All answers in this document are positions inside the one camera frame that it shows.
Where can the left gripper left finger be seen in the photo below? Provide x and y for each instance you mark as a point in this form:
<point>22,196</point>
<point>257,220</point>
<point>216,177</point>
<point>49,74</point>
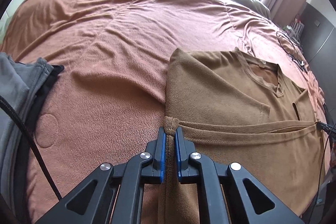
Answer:
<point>112,194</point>

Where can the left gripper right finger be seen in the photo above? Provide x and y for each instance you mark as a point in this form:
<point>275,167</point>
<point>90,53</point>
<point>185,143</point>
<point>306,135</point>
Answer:
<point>227,193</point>

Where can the brown printed t-shirt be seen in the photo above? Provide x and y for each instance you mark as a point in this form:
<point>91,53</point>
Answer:
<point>237,108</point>

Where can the bedside table with items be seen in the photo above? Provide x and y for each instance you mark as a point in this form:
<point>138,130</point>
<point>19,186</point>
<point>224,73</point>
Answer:
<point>295,29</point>

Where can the grey garment pile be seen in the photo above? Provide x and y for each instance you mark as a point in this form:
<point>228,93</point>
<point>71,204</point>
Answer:
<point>25,87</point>

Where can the pink terry bed blanket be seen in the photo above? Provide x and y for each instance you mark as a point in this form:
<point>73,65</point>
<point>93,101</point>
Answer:
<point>110,99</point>

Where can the black frame parts on bed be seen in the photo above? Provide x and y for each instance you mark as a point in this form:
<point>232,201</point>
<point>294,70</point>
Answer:
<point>300,64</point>

